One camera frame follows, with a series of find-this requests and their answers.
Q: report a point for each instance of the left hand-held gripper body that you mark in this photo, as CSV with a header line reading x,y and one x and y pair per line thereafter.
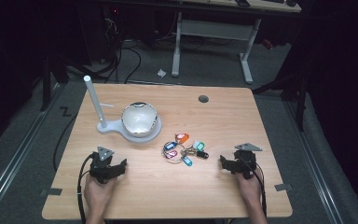
x,y
101,169

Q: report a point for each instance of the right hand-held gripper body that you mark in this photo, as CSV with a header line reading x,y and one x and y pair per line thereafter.
x,y
245,161

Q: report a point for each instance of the person's left hand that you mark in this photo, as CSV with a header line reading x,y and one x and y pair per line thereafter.
x,y
98,194

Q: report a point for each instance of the person's right hand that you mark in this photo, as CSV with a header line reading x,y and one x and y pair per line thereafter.
x,y
248,189

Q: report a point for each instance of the black key tag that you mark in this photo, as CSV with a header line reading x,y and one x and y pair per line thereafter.
x,y
202,154

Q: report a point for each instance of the green key tag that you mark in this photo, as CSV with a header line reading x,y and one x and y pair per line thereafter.
x,y
200,146

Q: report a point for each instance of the white key tag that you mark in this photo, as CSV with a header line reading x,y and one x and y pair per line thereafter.
x,y
195,144

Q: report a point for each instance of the light blue key tag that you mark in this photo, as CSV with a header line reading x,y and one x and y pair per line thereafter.
x,y
186,161

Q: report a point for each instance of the metal key rings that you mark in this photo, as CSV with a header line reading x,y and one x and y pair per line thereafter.
x,y
186,152

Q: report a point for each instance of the shiny silver bowl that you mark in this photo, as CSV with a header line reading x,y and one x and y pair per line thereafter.
x,y
139,119

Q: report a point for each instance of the grey tape piece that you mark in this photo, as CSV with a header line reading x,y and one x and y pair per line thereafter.
x,y
283,187
52,191

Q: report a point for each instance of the orange key tag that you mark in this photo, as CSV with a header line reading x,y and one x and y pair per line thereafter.
x,y
182,138

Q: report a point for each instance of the pink key tag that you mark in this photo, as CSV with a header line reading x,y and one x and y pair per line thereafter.
x,y
171,154

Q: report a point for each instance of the dark metal stand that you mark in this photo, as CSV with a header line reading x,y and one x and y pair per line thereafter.
x,y
300,102

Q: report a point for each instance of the white paper scrap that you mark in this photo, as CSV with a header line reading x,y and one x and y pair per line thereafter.
x,y
161,73

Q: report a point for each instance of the black metal stand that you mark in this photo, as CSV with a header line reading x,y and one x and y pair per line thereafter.
x,y
46,81

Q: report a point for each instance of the white stand with post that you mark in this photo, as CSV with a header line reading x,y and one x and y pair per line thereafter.
x,y
108,127

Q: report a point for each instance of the metal floor rail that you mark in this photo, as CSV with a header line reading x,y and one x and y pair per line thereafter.
x,y
313,161
15,146

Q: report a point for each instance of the desk with white frame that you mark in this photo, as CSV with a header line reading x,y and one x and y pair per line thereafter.
x,y
214,29

